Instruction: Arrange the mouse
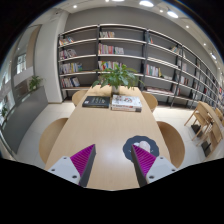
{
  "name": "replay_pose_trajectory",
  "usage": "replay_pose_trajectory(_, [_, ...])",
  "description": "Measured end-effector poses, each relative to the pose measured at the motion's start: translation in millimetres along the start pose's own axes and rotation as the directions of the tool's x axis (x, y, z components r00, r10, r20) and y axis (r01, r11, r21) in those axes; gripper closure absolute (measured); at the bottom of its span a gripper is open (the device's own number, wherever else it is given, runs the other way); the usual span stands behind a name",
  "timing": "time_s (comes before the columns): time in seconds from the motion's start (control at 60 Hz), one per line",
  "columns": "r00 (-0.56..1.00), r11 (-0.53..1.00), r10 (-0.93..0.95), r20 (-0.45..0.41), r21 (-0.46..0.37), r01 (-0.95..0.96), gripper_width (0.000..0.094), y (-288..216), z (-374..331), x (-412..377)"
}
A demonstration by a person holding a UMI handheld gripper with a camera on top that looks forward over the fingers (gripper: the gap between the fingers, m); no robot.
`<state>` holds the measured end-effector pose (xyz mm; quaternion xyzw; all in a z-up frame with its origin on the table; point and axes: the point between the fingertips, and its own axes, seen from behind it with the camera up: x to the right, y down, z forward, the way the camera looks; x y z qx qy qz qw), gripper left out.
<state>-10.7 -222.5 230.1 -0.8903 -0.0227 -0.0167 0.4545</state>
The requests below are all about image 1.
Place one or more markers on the black book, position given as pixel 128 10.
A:
pixel 96 101

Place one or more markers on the ceiling lights group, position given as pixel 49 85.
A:
pixel 146 3

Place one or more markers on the small green plant by window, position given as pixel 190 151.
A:
pixel 3 112

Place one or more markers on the white book with red spine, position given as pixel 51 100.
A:
pixel 125 109

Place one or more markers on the green plant on counter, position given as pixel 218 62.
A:
pixel 35 82

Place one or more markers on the green potted plant, white pot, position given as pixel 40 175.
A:
pixel 116 76

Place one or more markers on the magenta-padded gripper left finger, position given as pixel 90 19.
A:
pixel 68 168

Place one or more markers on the white illustrated book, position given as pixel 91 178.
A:
pixel 126 100

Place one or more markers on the light wooden frame chairs group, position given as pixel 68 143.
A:
pixel 205 116

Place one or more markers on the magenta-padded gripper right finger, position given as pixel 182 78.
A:
pixel 158 168

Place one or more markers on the grey bookshelf unit with books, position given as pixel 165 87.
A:
pixel 83 50

